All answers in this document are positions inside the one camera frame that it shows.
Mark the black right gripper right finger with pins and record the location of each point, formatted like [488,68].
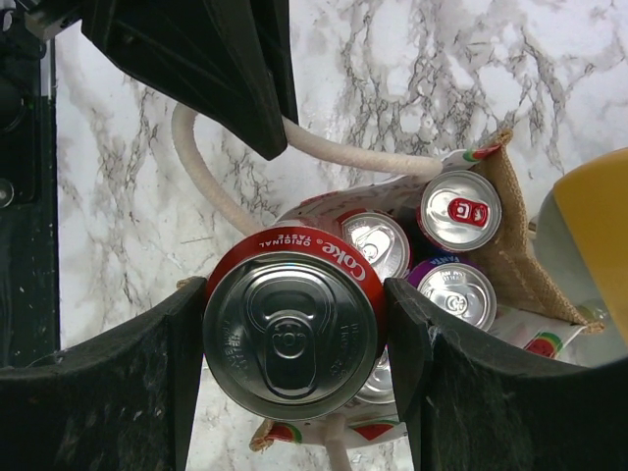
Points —
[470,401]

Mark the purple fanta can front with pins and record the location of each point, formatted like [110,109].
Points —
[457,287]

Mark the red cola can front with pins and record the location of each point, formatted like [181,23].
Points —
[381,241]

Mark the red cola can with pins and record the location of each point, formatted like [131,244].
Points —
[294,324]
[381,241]

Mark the cream round drawer cabinet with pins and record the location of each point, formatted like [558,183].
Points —
[581,234]

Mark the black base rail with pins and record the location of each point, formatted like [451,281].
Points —
[30,305]

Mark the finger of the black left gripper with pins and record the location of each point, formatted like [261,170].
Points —
[228,60]

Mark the brown canvas bag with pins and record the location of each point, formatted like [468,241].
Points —
[504,259]

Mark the silver blue energy drink can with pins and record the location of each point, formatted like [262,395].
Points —
[459,211]

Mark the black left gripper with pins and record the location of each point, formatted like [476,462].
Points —
[28,29]

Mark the black yellow can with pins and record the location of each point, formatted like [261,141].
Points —
[378,388]

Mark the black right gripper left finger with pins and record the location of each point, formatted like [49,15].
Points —
[124,400]

